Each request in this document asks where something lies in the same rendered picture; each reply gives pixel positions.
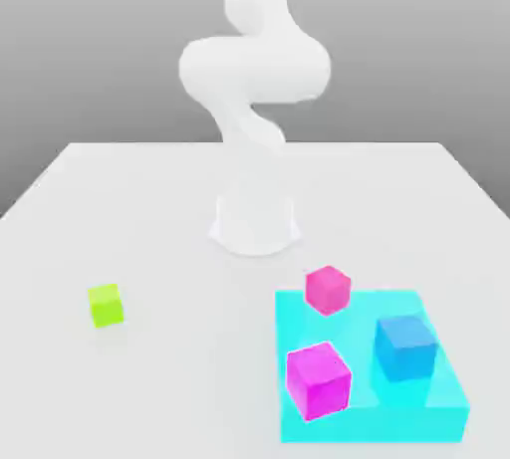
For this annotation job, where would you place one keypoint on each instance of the small blue cube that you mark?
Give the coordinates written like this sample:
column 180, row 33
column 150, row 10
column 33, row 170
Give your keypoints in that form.
column 405, row 348

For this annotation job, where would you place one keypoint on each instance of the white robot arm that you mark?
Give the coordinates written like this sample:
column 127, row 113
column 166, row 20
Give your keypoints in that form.
column 255, row 68

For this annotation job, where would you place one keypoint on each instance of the small lime green cube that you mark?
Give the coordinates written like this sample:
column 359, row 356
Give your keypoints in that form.
column 106, row 306

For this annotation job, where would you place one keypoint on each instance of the large cyan box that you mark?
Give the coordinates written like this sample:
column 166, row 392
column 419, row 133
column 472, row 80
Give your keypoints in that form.
column 374, row 411

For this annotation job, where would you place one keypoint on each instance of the small pink cube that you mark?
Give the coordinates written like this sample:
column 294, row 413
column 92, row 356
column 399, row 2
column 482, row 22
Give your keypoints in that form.
column 328, row 290

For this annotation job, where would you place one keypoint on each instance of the small magenta cube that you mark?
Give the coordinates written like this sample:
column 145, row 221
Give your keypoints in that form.
column 317, row 381

